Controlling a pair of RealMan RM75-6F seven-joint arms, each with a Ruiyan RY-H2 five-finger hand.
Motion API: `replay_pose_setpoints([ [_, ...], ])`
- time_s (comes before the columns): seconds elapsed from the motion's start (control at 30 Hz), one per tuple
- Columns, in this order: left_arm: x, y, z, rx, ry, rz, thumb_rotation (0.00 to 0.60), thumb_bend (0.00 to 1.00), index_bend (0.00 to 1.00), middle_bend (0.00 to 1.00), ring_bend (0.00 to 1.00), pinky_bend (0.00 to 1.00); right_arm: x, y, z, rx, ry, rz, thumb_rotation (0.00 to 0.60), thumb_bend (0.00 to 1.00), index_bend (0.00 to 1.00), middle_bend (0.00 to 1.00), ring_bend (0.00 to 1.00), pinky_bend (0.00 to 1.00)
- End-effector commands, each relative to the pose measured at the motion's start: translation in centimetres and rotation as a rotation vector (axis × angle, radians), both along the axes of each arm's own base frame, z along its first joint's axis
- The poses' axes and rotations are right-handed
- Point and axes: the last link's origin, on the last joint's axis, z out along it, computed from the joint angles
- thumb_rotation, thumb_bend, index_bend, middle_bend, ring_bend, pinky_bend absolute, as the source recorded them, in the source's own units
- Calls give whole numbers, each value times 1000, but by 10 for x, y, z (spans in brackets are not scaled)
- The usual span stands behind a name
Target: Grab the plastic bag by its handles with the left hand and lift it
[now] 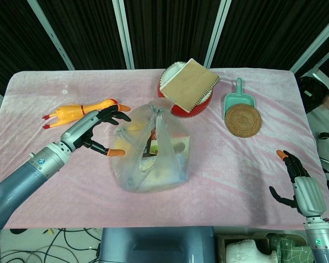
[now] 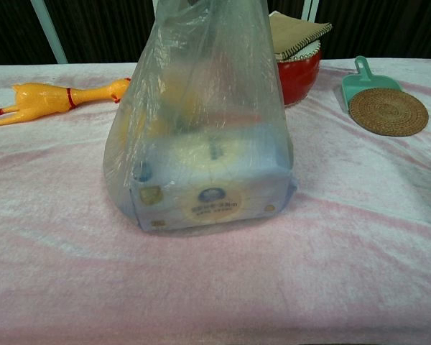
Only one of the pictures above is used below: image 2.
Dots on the translucent plastic bag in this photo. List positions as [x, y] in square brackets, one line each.
[172, 90]

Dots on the blue and yellow tissue box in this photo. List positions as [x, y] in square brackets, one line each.
[215, 201]

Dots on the black curtain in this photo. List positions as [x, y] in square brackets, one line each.
[104, 32]

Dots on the round woven rattan coaster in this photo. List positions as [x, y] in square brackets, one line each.
[388, 112]

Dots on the yellow rubber chicken toy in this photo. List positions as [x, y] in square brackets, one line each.
[46, 98]

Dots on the white frame post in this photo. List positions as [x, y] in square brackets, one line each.
[310, 9]
[49, 30]

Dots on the red bowl with beaded rim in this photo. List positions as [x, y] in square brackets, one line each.
[298, 77]

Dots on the teal plastic dustpan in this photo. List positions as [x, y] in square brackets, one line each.
[362, 81]

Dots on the beige cloth with stitched edge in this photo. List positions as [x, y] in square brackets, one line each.
[294, 32]

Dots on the pink fleece blanket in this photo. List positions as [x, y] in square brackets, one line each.
[215, 273]

